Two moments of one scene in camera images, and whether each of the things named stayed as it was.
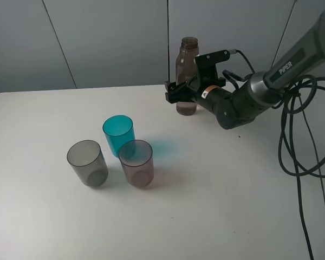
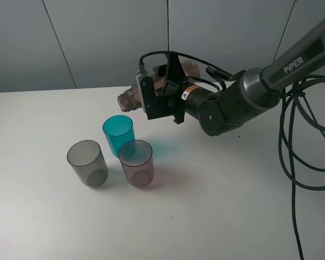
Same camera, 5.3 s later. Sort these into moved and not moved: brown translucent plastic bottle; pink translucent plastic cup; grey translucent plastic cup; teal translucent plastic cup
Moved: brown translucent plastic bottle
Not moved: teal translucent plastic cup; pink translucent plastic cup; grey translucent plastic cup
